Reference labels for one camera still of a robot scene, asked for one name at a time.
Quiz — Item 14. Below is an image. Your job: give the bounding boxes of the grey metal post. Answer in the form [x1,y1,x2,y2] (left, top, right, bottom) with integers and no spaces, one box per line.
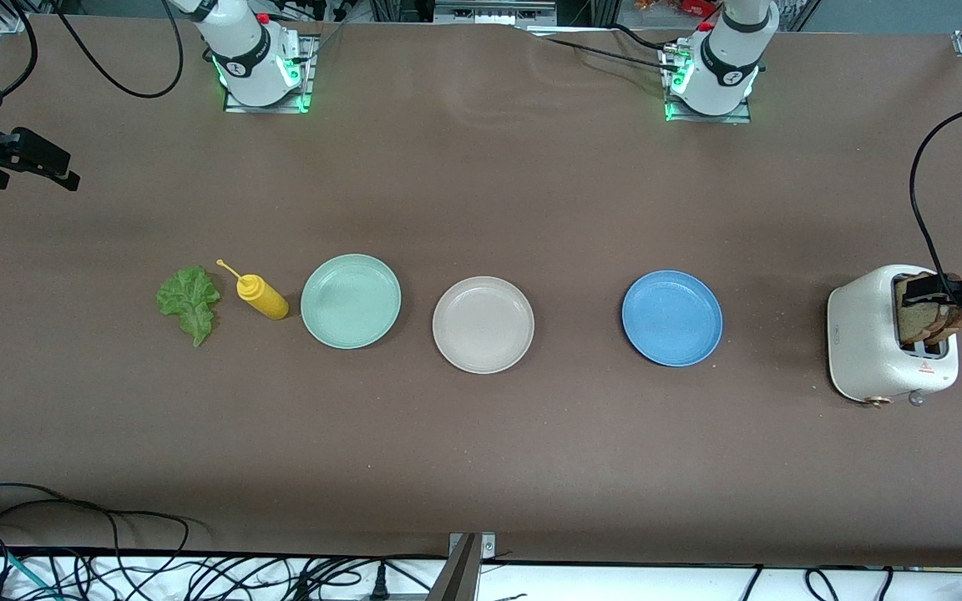
[427,534,482,601]

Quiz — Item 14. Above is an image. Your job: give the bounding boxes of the black looped floor cable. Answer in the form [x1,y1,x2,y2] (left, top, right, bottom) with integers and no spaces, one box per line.
[0,482,191,577]

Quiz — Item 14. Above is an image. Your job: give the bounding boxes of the metal bracket plate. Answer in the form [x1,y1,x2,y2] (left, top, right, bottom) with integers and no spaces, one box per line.
[448,532,499,558]

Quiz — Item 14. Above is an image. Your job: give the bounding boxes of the grey equipment box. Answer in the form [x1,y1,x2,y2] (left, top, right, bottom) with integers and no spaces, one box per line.
[433,0,557,26]

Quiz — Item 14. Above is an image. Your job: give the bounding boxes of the blue round plate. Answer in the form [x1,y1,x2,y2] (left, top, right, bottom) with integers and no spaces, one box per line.
[621,269,724,368]

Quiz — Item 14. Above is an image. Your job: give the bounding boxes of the green round plate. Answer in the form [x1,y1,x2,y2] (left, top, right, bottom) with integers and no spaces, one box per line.
[300,253,403,350]

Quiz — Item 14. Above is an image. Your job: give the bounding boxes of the yellow mustard squeeze bottle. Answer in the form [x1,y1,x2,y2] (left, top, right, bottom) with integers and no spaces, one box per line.
[215,259,290,321]

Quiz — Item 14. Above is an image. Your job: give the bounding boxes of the black table cable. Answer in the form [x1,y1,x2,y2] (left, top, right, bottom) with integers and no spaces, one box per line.
[523,25,684,76]

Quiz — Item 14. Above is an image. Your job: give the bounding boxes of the brown bread slice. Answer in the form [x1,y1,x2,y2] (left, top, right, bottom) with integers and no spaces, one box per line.
[894,271,945,347]
[936,272,962,345]

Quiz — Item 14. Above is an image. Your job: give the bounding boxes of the white two-slot toaster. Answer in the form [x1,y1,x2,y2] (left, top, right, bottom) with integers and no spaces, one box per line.
[827,265,960,408]

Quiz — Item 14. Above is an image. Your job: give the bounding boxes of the beige round plate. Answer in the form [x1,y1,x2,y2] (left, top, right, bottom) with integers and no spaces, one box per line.
[432,275,535,375]

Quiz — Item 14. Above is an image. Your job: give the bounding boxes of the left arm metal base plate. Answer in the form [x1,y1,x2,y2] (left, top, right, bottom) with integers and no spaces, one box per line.
[663,46,753,124]

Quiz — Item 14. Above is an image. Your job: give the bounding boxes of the red package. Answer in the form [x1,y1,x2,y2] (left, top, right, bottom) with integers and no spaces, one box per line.
[635,0,720,18]

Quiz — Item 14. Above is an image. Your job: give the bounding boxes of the green lettuce leaf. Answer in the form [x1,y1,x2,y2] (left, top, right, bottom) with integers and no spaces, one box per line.
[156,265,221,347]

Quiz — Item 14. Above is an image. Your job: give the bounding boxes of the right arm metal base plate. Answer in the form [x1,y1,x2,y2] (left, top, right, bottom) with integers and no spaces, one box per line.
[222,35,316,114]

